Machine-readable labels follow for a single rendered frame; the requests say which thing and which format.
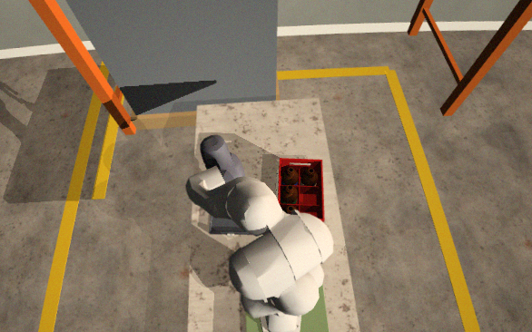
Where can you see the red plastic crate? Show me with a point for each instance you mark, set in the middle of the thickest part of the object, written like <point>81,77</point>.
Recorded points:
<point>310,198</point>

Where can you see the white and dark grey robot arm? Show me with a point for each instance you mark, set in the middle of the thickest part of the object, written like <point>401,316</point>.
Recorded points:
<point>272,266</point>

